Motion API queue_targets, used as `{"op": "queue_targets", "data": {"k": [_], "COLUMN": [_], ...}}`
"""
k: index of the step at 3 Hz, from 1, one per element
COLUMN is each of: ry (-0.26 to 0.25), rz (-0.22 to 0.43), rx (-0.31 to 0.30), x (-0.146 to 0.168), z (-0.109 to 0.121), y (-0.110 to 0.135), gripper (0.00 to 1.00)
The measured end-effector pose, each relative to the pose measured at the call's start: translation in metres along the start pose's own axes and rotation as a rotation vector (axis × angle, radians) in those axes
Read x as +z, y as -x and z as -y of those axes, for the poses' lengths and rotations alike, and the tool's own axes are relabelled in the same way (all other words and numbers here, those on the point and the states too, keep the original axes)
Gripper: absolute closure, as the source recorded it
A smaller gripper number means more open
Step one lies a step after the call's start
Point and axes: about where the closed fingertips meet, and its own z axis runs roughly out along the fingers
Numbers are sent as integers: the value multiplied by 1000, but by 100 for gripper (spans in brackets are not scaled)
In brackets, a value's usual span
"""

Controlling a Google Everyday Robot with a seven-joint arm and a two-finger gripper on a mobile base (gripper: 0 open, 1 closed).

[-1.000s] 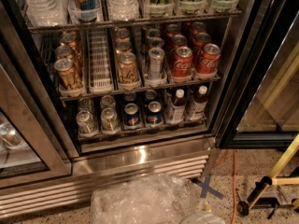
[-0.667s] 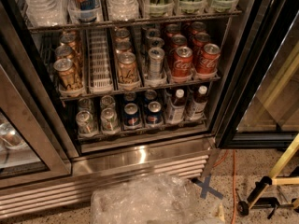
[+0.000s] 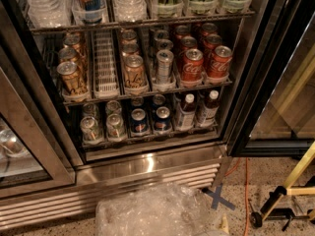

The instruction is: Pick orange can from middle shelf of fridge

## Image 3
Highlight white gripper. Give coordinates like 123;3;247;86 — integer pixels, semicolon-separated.
196;213;230;236

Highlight open glass fridge door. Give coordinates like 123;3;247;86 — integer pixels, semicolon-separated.
226;0;315;158

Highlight front right pepsi can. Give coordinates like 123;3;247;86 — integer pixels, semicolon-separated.
154;106;171;131

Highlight pepsi can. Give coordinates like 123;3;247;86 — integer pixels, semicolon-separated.
131;108;148;135
154;106;171;131
130;96;145;110
152;94;166;110

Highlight front left pepsi can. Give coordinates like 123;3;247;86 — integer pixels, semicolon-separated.
131;108;148;135

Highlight rear right pepsi can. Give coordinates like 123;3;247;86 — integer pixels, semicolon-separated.
152;94;166;110

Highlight rear left pepsi can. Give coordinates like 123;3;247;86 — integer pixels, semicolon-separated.
130;96;145;110

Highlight front right coca-cola can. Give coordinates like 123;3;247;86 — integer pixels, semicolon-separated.
207;45;232;78

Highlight coca-cola can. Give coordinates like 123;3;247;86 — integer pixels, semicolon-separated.
207;45;232;78
173;25;191;45
177;36;198;60
198;23;218;42
203;33;222;62
181;48;204;82

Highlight stainless steel fridge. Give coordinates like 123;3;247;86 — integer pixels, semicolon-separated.
0;0;315;232

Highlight front left coca-cola can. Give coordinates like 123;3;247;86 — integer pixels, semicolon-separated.
181;48;204;82

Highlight front left silver can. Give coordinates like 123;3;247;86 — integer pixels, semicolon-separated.
80;116;102;142

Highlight front slim silver can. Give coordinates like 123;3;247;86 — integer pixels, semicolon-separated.
156;49;174;84

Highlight slim silver can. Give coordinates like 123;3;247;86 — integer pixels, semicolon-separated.
154;29;169;43
156;49;174;84
156;39;173;52

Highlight front centre gold can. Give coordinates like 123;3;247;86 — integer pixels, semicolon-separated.
124;54;147;89

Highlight gold can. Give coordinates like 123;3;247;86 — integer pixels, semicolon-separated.
58;47;87;79
121;43;140;58
124;54;147;89
57;61;88;95
63;32;87;64
120;29;138;44

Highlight middle right coca-cola can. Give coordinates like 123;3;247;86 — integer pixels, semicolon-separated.
203;33;222;62

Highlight middle left coca-cola can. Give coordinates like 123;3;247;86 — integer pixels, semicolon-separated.
177;36;198;60

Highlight middle slim silver can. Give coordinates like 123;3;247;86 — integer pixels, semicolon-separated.
156;39;173;52

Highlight rear right coca-cola can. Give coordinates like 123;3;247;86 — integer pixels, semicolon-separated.
198;23;218;42

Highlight rear left coca-cola can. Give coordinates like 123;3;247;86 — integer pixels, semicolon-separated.
173;25;191;45

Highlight middle centre gold can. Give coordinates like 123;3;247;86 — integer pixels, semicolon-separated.
121;43;140;58

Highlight rear slim silver can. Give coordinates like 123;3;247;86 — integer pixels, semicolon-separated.
154;29;169;43

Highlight empty white can tray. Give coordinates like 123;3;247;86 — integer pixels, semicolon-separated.
93;30;120;99

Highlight front left gold can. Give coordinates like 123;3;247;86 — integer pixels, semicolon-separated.
57;61;88;95

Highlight rear centre gold can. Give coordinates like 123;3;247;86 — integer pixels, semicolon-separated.
120;29;138;44

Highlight middle left gold can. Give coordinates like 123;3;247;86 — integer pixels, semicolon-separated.
58;47;87;79

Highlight rear left gold can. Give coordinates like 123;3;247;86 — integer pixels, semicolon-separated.
63;32;87;64

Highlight red bull can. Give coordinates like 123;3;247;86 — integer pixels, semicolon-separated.
76;0;105;25

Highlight blue tape cross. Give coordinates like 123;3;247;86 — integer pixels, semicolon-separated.
202;185;235;210

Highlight yellow wheeled stand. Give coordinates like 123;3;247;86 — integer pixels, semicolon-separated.
249;142;315;231

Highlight right white-capped bottle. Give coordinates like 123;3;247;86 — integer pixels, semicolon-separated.
196;89;220;127

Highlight white-capped bottle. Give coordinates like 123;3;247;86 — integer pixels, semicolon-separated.
196;89;220;127
175;93;196;131

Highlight left white-capped bottle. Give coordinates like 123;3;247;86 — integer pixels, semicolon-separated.
175;93;196;131

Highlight orange cable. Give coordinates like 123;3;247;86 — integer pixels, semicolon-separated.
223;157;251;236

